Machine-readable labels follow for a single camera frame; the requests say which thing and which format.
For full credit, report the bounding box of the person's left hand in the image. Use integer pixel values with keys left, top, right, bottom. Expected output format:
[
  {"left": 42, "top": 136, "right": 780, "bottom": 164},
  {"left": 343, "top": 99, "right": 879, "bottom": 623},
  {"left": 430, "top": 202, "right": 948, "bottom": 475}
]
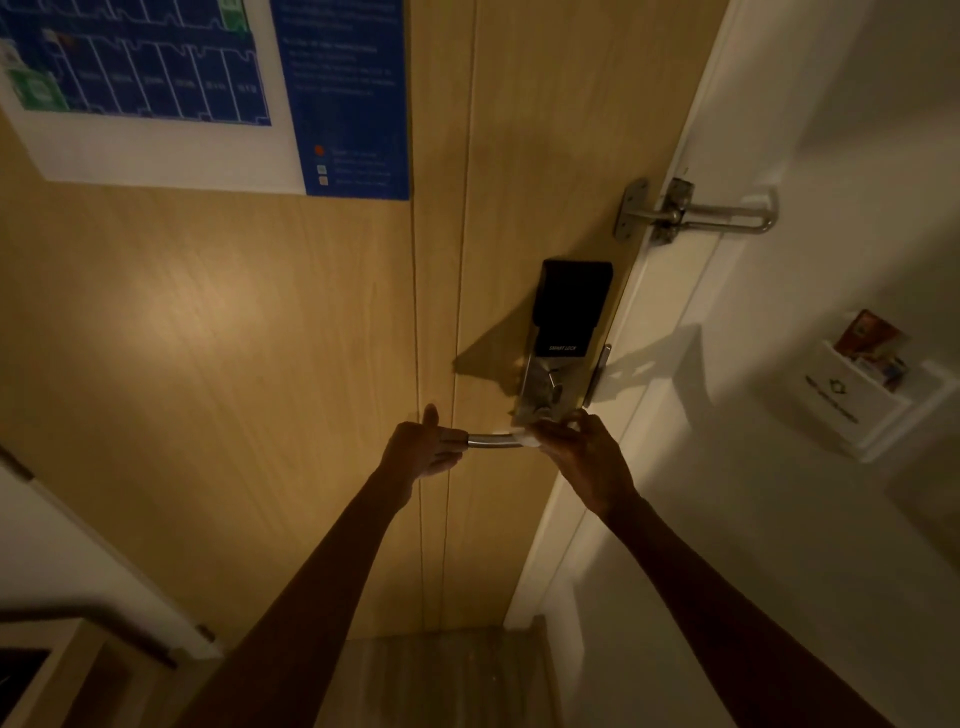
[{"left": 372, "top": 403, "right": 471, "bottom": 511}]

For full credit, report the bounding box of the person's right hand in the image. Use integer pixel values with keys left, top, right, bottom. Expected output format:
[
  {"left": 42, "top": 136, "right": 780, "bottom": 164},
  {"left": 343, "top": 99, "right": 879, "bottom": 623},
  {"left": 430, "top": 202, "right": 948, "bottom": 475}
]
[{"left": 530, "top": 408, "right": 640, "bottom": 520}]

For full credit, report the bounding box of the person's left forearm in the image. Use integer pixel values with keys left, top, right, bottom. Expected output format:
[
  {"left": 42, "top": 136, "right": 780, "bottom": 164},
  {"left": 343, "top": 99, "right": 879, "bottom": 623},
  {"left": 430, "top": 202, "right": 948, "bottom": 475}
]
[{"left": 176, "top": 476, "right": 410, "bottom": 728}]

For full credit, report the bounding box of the person's right forearm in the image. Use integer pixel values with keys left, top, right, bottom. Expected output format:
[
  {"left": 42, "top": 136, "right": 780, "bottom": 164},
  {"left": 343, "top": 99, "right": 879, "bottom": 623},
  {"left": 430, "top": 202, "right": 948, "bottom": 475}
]
[{"left": 603, "top": 491, "right": 894, "bottom": 728}]

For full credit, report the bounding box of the black silver door lock body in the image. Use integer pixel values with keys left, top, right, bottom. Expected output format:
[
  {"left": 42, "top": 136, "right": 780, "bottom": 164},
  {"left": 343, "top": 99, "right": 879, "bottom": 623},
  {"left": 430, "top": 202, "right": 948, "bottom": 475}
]
[{"left": 512, "top": 258, "right": 615, "bottom": 429}]

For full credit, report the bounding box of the light wooden door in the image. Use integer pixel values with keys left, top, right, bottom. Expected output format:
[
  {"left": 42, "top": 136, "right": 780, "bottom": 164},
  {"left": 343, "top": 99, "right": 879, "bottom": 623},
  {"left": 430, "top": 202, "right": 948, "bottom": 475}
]
[{"left": 0, "top": 0, "right": 733, "bottom": 646}]

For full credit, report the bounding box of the silver door guard latch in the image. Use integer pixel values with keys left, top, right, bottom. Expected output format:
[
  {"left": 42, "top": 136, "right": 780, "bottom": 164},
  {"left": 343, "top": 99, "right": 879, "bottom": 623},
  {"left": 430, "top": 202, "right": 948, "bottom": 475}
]
[{"left": 613, "top": 177, "right": 779, "bottom": 245}]

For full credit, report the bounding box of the dark lock edge plate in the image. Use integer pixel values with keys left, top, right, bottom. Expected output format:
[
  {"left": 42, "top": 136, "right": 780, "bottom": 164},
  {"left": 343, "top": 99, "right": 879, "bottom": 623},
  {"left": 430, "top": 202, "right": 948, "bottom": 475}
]
[{"left": 581, "top": 344, "right": 613, "bottom": 410}]

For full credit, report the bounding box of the white key card holder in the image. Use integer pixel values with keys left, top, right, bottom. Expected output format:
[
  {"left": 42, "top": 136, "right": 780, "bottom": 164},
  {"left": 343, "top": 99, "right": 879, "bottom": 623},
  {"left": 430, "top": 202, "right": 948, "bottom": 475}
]
[{"left": 783, "top": 341, "right": 958, "bottom": 463}]

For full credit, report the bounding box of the blue white floor plan poster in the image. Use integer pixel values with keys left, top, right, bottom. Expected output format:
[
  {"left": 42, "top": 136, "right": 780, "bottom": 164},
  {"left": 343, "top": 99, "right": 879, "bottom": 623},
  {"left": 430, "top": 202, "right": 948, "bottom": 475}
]
[{"left": 0, "top": 0, "right": 412, "bottom": 202}]

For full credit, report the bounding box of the wooden side table black top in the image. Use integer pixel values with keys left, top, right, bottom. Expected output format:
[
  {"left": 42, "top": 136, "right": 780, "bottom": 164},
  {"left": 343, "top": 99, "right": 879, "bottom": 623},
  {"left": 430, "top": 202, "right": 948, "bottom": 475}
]
[{"left": 0, "top": 616, "right": 181, "bottom": 728}]

